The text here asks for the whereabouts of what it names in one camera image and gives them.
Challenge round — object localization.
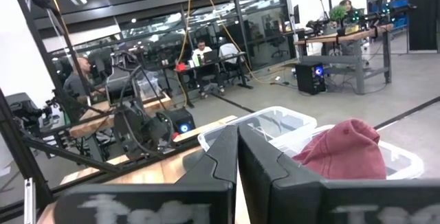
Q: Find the black aluminium rig frame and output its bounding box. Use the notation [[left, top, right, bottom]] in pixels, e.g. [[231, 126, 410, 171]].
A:
[[0, 0, 121, 218]]

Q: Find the silver aluminium extrusion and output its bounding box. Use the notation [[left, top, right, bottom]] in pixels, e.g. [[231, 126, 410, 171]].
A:
[[23, 177, 37, 224]]

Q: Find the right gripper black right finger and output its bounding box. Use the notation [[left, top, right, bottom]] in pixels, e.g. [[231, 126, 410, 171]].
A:
[[237, 123, 440, 224]]

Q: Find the person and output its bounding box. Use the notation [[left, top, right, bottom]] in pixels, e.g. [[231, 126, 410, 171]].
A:
[[190, 39, 226, 98], [63, 56, 93, 105], [338, 0, 360, 24], [219, 42, 243, 77]]

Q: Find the black laptop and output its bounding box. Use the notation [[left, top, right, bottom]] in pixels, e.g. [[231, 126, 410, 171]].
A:
[[203, 49, 220, 64]]

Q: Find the faded red cap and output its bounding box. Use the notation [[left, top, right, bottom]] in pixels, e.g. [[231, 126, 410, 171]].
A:
[[291, 118, 388, 181]]

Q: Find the small green potted plant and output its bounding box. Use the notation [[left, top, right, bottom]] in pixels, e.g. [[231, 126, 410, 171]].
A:
[[329, 5, 347, 29]]

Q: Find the wooden workbench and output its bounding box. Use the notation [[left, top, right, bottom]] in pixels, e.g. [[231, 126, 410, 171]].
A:
[[69, 93, 173, 139]]

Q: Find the black computer tower blue light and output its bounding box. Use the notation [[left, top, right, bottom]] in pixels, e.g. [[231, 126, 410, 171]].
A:
[[294, 62, 327, 96], [161, 108, 197, 136]]

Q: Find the clear plastic storage bin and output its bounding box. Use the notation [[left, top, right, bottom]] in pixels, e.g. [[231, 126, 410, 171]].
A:
[[271, 124, 426, 181], [197, 106, 318, 153]]

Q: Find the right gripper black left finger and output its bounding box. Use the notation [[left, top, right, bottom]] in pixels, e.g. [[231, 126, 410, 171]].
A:
[[53, 124, 239, 224]]

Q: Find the black office desk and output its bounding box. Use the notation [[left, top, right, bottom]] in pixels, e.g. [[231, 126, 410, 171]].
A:
[[173, 52, 254, 108]]

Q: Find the wooden desk with grey legs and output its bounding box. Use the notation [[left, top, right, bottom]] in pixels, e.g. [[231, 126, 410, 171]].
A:
[[294, 23, 395, 96]]

